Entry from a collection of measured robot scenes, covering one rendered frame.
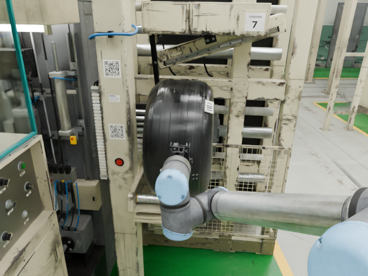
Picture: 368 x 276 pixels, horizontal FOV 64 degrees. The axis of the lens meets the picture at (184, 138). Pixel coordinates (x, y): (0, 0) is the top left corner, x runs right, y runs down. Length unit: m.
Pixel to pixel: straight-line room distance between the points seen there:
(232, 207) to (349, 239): 0.45
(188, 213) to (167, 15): 0.97
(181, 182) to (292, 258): 1.89
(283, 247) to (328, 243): 2.24
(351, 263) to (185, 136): 0.85
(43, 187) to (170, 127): 0.63
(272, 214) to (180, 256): 1.79
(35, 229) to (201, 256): 1.40
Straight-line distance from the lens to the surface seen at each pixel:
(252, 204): 0.77
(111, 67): 1.33
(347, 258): 0.43
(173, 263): 2.41
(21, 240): 1.39
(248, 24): 1.51
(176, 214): 0.86
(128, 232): 1.71
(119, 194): 1.57
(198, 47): 1.65
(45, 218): 1.47
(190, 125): 1.17
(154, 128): 1.19
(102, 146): 1.47
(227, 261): 2.45
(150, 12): 1.53
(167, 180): 0.81
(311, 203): 0.66
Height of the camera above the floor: 1.74
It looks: 23 degrees down
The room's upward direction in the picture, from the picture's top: 1 degrees clockwise
